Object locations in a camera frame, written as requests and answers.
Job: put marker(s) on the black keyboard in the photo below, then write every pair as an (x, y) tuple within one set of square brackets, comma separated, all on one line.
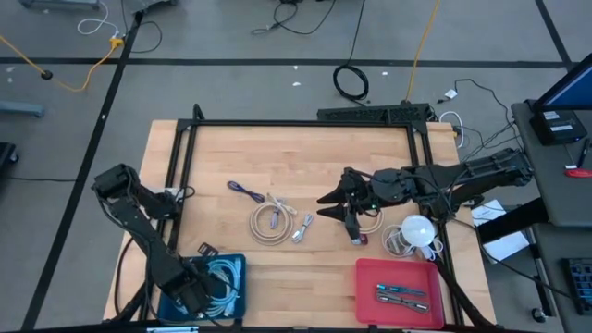
[(582, 284)]

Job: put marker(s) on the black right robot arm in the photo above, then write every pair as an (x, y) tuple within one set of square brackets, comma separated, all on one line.
[(462, 180)]

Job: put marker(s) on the grey side desk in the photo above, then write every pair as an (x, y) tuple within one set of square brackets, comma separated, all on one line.
[(555, 199)]

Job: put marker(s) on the white power adapter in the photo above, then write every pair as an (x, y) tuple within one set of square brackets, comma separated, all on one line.
[(451, 94)]

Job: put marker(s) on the black computer box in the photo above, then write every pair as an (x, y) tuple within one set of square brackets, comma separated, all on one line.
[(557, 126)]

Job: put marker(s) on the black power strip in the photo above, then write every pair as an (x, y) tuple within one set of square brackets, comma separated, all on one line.
[(370, 113)]

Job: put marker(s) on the white round lamp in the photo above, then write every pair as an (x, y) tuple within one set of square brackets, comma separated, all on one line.
[(418, 230), (392, 242)]

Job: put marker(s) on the red plastic bin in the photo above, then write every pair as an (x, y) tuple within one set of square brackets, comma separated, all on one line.
[(398, 277)]

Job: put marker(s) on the computer monitor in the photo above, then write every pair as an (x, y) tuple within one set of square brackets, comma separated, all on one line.
[(573, 90)]

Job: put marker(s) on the black aluminium frame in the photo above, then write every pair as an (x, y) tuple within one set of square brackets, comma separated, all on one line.
[(300, 123)]

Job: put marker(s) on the red flat object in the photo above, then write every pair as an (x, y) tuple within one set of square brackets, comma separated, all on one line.
[(579, 173)]

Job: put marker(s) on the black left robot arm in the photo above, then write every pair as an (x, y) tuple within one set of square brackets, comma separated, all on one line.
[(139, 217)]

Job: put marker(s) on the blue plastic bin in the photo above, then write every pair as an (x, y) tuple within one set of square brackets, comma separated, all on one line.
[(240, 277)]

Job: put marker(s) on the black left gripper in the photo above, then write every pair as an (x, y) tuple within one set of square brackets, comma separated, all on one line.
[(196, 291)]

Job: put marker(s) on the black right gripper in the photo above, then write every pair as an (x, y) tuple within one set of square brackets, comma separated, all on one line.
[(361, 192)]

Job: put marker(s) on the white paper sheet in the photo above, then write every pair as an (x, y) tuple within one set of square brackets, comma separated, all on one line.
[(506, 247)]

